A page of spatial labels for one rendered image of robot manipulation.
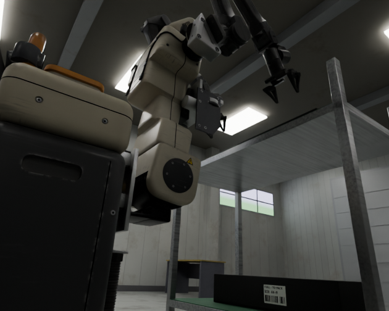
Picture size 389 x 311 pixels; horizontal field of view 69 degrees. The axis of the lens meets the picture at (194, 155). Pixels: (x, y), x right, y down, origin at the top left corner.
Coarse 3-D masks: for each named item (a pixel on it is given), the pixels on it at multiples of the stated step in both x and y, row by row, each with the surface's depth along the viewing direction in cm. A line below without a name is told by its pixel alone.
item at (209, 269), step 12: (168, 264) 646; (180, 264) 664; (192, 264) 662; (204, 264) 556; (216, 264) 573; (168, 276) 637; (180, 276) 655; (192, 276) 650; (204, 276) 548; (180, 288) 647; (204, 288) 541
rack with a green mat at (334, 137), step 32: (288, 128) 94; (320, 128) 92; (352, 128) 91; (384, 128) 94; (224, 160) 123; (256, 160) 121; (288, 160) 119; (320, 160) 118; (352, 160) 74; (352, 192) 72; (352, 224) 70
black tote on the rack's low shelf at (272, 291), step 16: (224, 288) 118; (240, 288) 111; (256, 288) 105; (272, 288) 99; (288, 288) 94; (304, 288) 90; (320, 288) 86; (336, 288) 82; (352, 288) 86; (240, 304) 109; (256, 304) 103; (272, 304) 98; (288, 304) 93; (304, 304) 89; (320, 304) 85; (336, 304) 81; (352, 304) 83
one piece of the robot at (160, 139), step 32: (160, 32) 96; (160, 64) 95; (192, 64) 96; (128, 96) 99; (160, 96) 93; (160, 128) 85; (160, 160) 80; (192, 160) 87; (160, 192) 78; (192, 192) 84
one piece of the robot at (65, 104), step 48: (0, 96) 48; (48, 96) 51; (96, 96) 57; (0, 144) 45; (48, 144) 49; (96, 144) 56; (0, 192) 43; (48, 192) 47; (96, 192) 52; (0, 240) 41; (48, 240) 45; (96, 240) 50; (0, 288) 40; (48, 288) 43; (96, 288) 47
